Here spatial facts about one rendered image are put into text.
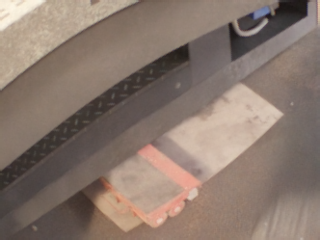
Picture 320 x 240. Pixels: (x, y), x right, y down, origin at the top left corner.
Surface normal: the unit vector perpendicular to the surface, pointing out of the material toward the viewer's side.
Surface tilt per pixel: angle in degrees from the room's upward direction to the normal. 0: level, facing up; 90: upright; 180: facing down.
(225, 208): 0
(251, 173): 0
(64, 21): 90
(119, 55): 90
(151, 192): 0
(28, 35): 90
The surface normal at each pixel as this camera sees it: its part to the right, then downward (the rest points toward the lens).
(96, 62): 0.66, 0.49
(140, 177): -0.04, -0.73
